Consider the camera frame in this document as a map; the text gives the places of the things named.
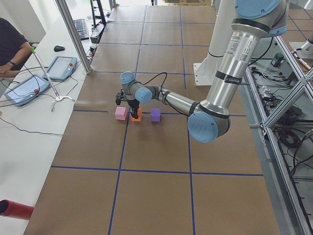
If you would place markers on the aluminium frame post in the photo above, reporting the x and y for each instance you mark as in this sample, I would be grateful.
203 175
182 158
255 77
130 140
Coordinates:
65 13

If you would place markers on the red cylinder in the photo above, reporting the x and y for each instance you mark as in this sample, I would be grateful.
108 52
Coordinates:
15 210

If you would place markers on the teach pendant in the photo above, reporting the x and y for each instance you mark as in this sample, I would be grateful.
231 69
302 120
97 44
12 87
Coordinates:
61 68
27 90

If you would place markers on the pink foam block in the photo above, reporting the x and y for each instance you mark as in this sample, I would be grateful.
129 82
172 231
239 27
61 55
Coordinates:
121 113

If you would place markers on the aluminium side frame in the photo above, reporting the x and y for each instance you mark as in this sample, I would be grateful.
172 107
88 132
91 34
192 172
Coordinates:
279 99

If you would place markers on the seated person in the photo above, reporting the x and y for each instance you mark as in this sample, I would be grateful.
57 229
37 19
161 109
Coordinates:
14 50

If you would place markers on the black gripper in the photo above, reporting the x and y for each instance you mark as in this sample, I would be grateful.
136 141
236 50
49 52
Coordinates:
133 104

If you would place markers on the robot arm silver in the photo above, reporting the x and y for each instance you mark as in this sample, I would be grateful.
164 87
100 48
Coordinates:
239 27

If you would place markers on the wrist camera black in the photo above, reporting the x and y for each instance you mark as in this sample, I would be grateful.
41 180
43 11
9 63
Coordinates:
119 97

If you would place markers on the black computer mouse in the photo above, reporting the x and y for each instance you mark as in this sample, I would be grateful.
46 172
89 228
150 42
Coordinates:
59 48

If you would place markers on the orange foam block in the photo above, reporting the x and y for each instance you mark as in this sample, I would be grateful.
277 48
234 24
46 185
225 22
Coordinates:
139 114

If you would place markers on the purple foam block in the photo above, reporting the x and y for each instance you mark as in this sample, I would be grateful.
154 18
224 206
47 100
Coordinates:
155 115

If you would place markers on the metal rod with green tip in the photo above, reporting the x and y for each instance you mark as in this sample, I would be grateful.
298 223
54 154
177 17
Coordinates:
58 97

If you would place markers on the teach pendant near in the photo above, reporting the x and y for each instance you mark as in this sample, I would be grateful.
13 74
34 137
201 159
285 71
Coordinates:
27 90

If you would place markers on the black keyboard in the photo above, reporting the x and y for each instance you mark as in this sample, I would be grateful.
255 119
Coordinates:
81 29

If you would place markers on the teach pendant far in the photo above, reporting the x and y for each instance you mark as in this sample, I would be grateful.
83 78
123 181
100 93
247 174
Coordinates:
61 68

